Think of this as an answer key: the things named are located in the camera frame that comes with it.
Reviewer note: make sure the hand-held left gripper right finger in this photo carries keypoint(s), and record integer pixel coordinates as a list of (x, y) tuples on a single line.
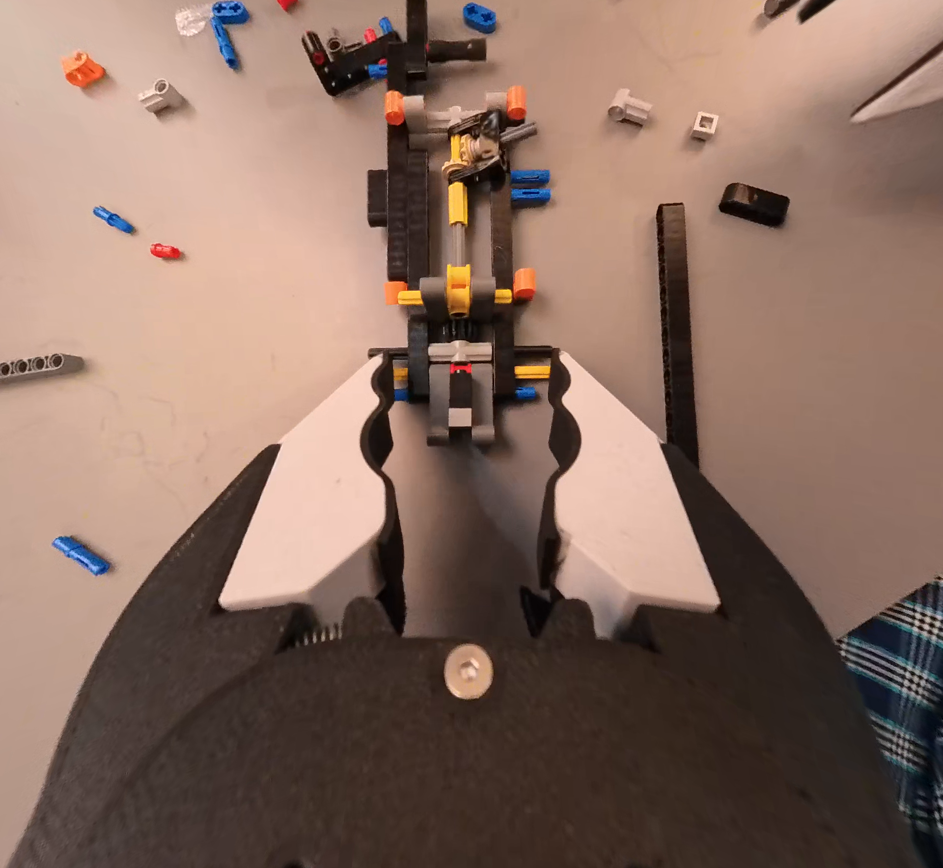
[(633, 529)]

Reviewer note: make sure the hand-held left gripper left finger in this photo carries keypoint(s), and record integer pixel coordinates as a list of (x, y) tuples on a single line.
[(309, 529)]

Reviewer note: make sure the long black lego beam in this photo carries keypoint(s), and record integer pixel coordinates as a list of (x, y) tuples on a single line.
[(678, 330)]

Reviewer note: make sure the blue lego pin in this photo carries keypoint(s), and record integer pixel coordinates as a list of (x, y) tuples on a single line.
[(532, 195), (530, 176), (113, 219), (81, 556), (226, 43)]

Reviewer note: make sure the black lego chassis assembly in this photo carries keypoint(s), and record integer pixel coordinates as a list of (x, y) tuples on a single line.
[(458, 205)]

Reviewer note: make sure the short black lego beam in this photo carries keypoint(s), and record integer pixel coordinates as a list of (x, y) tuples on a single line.
[(755, 204)]

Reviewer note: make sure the light grey square lego plate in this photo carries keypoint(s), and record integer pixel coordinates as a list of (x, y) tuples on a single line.
[(705, 126)]

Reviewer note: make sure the light grey lego connector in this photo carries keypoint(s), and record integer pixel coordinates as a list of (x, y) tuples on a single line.
[(628, 106), (160, 96)]

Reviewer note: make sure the red lego pin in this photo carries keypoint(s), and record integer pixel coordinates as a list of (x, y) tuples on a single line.
[(166, 251)]

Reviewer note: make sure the dark grey long lego beam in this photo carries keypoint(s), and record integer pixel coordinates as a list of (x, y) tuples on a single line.
[(40, 367)]

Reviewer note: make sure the blue short lego beam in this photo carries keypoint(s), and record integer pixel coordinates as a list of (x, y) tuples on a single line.
[(230, 11), (479, 17)]

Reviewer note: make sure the black angled lego subassembly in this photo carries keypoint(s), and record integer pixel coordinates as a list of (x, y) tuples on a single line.
[(346, 69)]

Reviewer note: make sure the orange lego connector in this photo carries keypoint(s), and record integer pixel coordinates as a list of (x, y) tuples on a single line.
[(82, 69)]

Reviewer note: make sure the clear lego piece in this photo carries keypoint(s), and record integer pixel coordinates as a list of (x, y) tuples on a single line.
[(191, 21)]

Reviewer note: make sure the person's plaid shirt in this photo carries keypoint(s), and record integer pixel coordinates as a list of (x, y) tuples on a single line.
[(899, 698)]

